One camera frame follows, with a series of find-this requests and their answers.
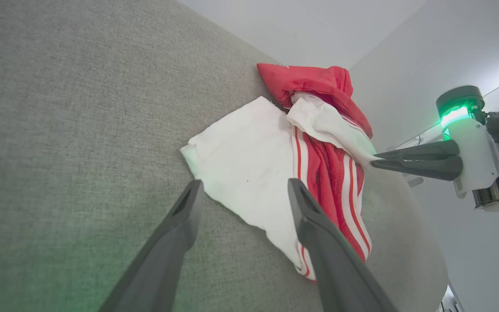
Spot grey fabric sofa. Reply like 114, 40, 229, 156
0, 0, 449, 312

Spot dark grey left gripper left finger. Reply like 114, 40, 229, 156
98, 180, 205, 312

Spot red and white sports shorts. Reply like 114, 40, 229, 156
180, 63, 378, 282

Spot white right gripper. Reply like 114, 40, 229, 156
371, 118, 499, 209

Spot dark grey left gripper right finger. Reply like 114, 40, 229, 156
288, 178, 399, 312

